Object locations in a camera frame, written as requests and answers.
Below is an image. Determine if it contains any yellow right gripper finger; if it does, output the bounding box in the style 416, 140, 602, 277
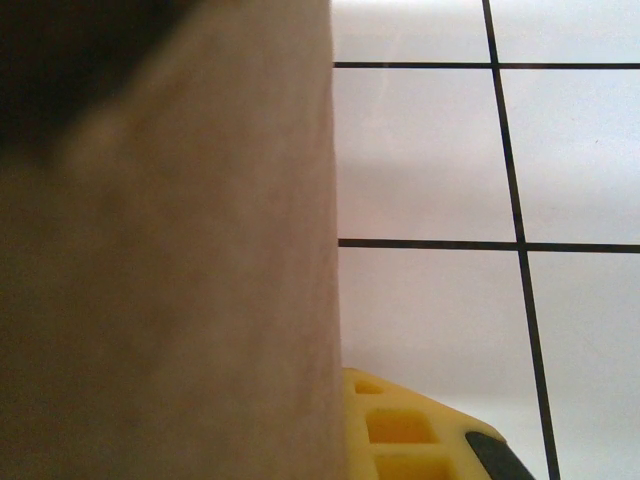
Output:
342, 367, 537, 480

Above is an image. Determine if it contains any brown cardboard box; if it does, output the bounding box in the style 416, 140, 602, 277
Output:
0, 0, 349, 480

